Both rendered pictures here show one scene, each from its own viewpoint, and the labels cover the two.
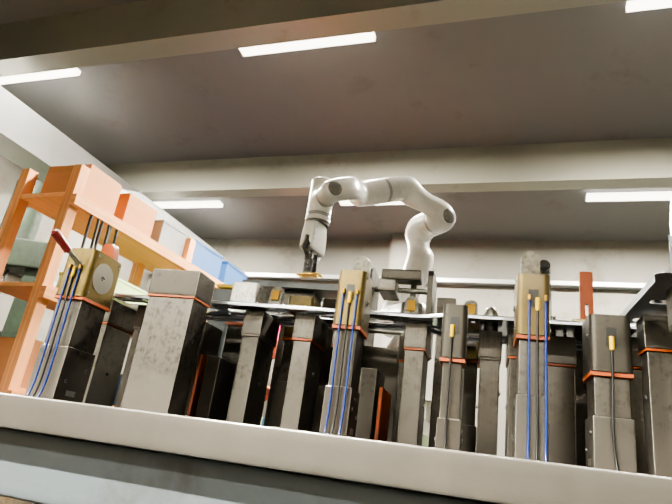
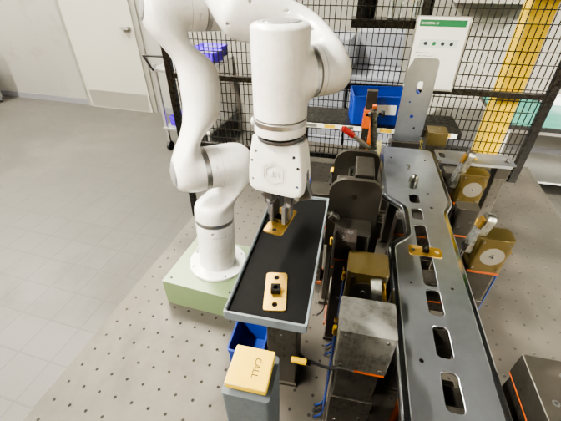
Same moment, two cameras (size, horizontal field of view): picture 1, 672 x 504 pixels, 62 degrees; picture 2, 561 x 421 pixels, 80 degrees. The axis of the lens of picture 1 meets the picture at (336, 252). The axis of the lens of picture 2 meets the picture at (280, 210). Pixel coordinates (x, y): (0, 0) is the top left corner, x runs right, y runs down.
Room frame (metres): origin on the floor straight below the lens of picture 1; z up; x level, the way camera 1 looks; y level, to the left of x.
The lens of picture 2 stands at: (1.75, 0.59, 1.62)
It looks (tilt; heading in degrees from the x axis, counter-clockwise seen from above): 36 degrees down; 266
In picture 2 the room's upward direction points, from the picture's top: straight up
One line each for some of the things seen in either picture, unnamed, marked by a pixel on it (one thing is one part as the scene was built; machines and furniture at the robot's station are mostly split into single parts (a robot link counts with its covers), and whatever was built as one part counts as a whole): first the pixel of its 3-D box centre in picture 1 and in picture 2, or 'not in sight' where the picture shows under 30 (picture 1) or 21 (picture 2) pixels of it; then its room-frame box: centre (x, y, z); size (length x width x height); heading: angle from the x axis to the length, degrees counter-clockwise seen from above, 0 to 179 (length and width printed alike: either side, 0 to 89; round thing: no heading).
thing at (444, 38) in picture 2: not in sight; (435, 54); (0.93, -0.99, 1.30); 0.23 x 0.02 x 0.31; 164
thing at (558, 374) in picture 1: (558, 405); not in sight; (1.18, -0.51, 0.84); 0.07 x 0.04 x 0.29; 74
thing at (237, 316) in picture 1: (336, 317); (428, 258); (1.31, -0.02, 1.00); 1.38 x 0.22 x 0.02; 74
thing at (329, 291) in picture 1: (303, 292); (286, 246); (1.70, 0.08, 1.16); 0.37 x 0.14 x 0.02; 74
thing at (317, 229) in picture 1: (315, 237); (280, 159); (1.71, 0.08, 1.35); 0.10 x 0.07 x 0.11; 153
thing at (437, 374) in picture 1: (442, 378); not in sight; (1.46, -0.32, 0.91); 0.07 x 0.05 x 0.42; 164
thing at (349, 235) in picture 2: (323, 370); (337, 290); (1.55, -0.01, 0.90); 0.05 x 0.05 x 0.40; 74
